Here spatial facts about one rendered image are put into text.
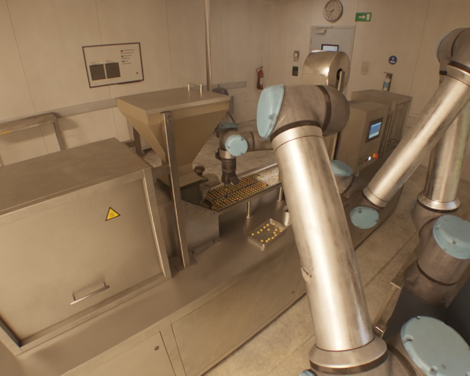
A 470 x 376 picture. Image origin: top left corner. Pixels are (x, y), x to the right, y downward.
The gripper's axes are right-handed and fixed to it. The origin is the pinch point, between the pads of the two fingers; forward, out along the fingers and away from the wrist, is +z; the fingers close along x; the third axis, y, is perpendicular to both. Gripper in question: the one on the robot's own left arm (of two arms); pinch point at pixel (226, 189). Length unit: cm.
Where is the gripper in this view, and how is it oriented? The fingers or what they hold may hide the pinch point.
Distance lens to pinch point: 142.4
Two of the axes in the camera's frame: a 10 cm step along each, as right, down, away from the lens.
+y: 6.3, 3.8, -6.7
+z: 0.0, 8.7, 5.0
